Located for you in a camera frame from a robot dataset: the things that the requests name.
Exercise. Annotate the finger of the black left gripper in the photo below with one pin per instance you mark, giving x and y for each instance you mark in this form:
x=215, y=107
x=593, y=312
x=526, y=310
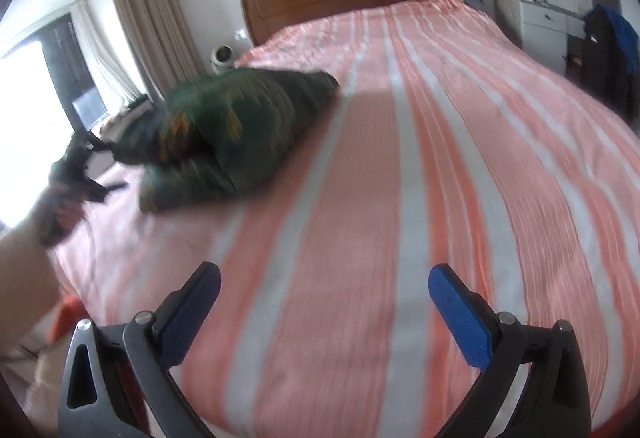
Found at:
x=95, y=144
x=97, y=193

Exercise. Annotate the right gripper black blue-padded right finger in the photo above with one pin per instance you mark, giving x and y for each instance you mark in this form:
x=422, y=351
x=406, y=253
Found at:
x=554, y=401

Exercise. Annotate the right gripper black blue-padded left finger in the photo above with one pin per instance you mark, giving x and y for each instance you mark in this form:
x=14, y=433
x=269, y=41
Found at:
x=95, y=402

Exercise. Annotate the green landscape brocade jacket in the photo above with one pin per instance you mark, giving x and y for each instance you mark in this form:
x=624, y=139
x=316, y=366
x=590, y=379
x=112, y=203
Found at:
x=219, y=137

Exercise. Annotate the cream fleece sleeve forearm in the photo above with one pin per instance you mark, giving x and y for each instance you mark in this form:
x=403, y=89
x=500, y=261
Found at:
x=29, y=285

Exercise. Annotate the person's left hand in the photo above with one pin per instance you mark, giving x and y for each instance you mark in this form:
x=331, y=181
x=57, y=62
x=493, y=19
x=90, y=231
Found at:
x=56, y=214

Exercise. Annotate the sheer white curtain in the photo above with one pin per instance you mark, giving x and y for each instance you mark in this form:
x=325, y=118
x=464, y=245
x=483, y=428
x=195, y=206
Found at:
x=114, y=84

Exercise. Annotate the orange fluffy blanket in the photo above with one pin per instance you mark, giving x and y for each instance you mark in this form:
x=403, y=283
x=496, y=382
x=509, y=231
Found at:
x=66, y=317

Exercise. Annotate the small white fan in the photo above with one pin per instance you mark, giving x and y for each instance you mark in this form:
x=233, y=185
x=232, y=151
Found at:
x=222, y=59

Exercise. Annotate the beige curtain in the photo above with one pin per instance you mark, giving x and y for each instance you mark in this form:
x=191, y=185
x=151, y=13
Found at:
x=161, y=42

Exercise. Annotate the black and blue hanging jacket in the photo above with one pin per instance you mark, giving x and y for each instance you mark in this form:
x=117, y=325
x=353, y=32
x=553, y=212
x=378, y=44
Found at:
x=610, y=62

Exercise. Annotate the white bedside dresser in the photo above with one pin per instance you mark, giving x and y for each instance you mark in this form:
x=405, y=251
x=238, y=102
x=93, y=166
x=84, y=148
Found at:
x=548, y=34

